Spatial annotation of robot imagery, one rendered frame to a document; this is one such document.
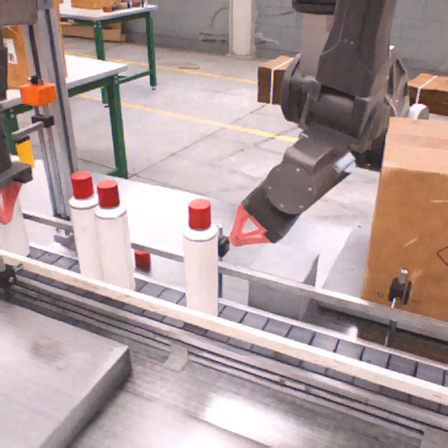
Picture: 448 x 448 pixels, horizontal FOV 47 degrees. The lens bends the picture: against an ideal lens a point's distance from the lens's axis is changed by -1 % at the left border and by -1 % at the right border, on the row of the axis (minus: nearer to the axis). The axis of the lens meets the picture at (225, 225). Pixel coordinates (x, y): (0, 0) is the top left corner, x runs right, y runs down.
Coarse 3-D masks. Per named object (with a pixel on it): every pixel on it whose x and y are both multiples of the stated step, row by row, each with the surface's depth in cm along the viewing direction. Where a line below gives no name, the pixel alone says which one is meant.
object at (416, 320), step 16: (48, 224) 96; (64, 224) 94; (160, 256) 87; (176, 256) 85; (224, 272) 82; (240, 272) 81; (256, 272) 81; (288, 288) 78; (304, 288) 77; (336, 304) 76; (352, 304) 75; (368, 304) 74; (400, 320) 72; (416, 320) 71; (432, 320) 71
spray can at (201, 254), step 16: (192, 208) 73; (208, 208) 73; (192, 224) 74; (208, 224) 75; (192, 240) 74; (208, 240) 75; (192, 256) 76; (208, 256) 76; (192, 272) 77; (208, 272) 77; (192, 288) 79; (208, 288) 79; (192, 304) 80; (208, 304) 80
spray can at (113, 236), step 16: (112, 192) 79; (96, 208) 81; (112, 208) 80; (96, 224) 82; (112, 224) 80; (128, 224) 84; (112, 240) 82; (128, 240) 84; (112, 256) 83; (128, 256) 85; (112, 272) 85; (128, 272) 86; (128, 288) 87
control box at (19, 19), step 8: (0, 0) 83; (8, 0) 83; (16, 0) 84; (24, 0) 84; (32, 0) 85; (0, 8) 83; (8, 8) 84; (16, 8) 84; (24, 8) 85; (32, 8) 85; (0, 16) 84; (8, 16) 84; (16, 16) 85; (24, 16) 85; (32, 16) 86; (8, 24) 85; (16, 24) 86; (24, 24) 87; (32, 24) 87
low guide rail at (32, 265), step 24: (24, 264) 92; (96, 288) 86; (120, 288) 85; (168, 312) 81; (192, 312) 80; (240, 336) 77; (264, 336) 75; (312, 360) 73; (336, 360) 71; (384, 384) 69; (408, 384) 67; (432, 384) 67
